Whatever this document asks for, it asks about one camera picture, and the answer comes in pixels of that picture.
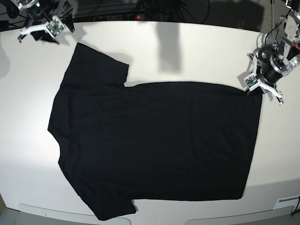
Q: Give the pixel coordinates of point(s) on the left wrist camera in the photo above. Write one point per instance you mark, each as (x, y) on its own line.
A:
(248, 81)

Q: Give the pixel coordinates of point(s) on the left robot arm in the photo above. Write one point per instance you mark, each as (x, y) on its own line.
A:
(285, 36)

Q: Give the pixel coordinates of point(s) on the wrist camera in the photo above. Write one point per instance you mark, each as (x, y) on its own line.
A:
(55, 26)
(248, 81)

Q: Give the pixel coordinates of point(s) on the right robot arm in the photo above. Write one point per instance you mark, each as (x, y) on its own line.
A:
(34, 9)

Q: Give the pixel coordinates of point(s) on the black power strip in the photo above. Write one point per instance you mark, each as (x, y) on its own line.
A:
(130, 17)

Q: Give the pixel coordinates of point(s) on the black T-shirt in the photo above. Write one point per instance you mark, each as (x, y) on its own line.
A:
(177, 141)

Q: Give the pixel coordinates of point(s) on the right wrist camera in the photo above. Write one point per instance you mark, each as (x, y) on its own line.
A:
(55, 26)

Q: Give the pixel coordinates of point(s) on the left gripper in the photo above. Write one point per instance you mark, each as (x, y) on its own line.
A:
(272, 68)

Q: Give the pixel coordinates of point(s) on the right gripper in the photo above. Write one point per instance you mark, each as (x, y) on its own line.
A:
(37, 27)

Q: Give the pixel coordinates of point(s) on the thin metal pole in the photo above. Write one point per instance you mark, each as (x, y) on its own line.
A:
(272, 14)

